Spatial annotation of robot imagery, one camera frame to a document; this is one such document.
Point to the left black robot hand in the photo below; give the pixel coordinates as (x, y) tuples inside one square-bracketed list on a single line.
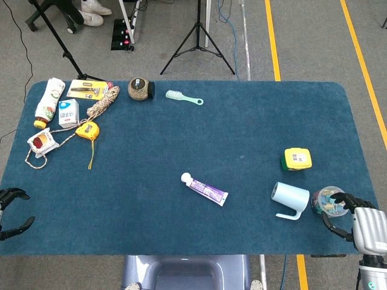
[(12, 193)]

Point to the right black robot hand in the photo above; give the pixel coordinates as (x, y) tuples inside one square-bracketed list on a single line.
[(370, 226)]

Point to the purple white toothpaste tube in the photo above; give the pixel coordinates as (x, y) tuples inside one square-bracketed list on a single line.
[(205, 189)]

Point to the white bottle yellow cap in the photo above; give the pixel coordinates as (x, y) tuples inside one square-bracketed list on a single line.
[(48, 102)]

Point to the clear jar of binder clips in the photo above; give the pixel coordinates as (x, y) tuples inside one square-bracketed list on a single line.
[(323, 202)]

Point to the white red snack packet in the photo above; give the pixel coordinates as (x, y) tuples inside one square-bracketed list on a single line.
[(42, 142)]

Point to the light blue plastic mug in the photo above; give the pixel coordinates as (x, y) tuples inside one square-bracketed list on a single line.
[(291, 197)]

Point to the white blue milk carton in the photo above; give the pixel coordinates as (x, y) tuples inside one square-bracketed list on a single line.
[(69, 114)]

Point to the yellow tape measure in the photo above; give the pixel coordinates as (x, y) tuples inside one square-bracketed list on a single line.
[(87, 130)]

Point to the yellow green lidded box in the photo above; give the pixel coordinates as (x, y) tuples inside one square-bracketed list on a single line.
[(297, 157)]

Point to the yellow razor blister pack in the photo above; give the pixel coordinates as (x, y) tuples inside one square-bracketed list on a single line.
[(87, 89)]

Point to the black slanted light stand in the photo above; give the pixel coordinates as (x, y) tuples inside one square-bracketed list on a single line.
[(65, 54)]

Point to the round glass jar black lid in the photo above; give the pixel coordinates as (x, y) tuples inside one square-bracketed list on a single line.
[(137, 89)]

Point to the blue carpet table mat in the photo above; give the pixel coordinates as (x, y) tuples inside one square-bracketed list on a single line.
[(181, 136)]

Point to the dark office chair base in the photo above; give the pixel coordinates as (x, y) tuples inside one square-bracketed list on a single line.
[(37, 13)]

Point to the blue-grey robot torso base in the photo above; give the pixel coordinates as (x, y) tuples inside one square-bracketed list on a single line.
[(187, 272)]

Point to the mint green brush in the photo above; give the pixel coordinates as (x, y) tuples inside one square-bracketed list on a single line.
[(175, 95)]

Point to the seated person black trousers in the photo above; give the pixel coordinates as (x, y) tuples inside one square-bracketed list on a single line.
[(74, 12)]

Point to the white sneaker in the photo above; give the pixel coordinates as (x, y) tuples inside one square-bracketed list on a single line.
[(92, 18), (95, 7)]

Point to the black power strip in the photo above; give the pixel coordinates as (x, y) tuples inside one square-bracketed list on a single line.
[(121, 34)]

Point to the black tripod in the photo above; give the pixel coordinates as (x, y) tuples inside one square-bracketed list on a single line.
[(198, 30)]

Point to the white frame leg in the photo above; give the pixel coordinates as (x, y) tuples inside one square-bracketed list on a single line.
[(126, 21), (208, 21)]

